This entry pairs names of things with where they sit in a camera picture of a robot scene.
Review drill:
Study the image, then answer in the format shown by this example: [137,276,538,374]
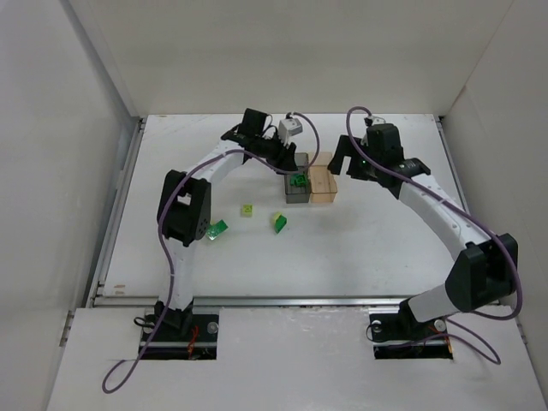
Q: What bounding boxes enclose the dark green square lego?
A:
[294,174,308,188]

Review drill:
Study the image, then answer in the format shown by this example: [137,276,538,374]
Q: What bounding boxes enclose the light green curved lego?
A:
[271,212,282,224]

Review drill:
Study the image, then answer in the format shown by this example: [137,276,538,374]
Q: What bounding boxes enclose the dark green curved lego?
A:
[273,214,287,234]

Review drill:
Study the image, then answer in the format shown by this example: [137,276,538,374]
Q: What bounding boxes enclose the light green square lego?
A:
[241,204,253,217]

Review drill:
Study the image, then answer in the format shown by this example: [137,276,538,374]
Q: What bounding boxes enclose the dark green lego plate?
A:
[205,219,229,241]

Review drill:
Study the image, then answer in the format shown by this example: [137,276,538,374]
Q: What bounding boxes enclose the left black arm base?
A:
[134,301,220,360]

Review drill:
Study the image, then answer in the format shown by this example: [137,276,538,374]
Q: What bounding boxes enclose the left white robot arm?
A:
[154,109,302,334]

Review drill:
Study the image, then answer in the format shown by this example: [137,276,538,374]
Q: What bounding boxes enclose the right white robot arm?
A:
[328,123,518,343]

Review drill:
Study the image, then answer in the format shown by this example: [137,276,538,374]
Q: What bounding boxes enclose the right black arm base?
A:
[366,306,453,360]

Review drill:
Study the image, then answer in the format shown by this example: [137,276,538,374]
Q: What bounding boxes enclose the grey transparent container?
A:
[283,172,311,204]

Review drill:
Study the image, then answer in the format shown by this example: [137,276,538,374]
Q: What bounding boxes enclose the orange transparent container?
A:
[308,152,337,204]

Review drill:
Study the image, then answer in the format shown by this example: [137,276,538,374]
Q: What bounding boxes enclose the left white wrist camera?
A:
[277,113,303,146]

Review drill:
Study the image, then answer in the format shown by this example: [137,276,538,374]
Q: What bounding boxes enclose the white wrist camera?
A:
[277,113,303,146]
[364,114,386,128]

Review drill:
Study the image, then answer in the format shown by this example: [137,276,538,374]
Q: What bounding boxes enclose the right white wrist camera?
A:
[364,114,386,128]

